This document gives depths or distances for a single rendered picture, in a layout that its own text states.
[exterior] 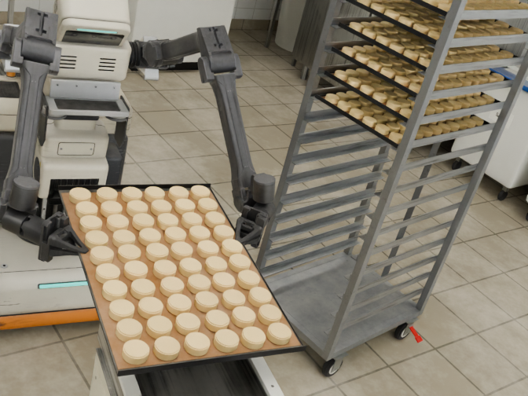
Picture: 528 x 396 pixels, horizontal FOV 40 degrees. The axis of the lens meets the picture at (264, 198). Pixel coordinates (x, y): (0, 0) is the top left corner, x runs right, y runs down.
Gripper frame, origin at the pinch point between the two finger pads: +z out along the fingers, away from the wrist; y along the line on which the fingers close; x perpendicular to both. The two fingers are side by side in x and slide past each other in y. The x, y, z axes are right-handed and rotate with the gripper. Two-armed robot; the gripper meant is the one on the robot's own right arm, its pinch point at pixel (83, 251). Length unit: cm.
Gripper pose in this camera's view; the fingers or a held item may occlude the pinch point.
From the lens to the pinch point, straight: 164.0
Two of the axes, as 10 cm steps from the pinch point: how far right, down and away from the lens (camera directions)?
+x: 3.5, -4.0, 8.5
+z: 9.0, 3.8, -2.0
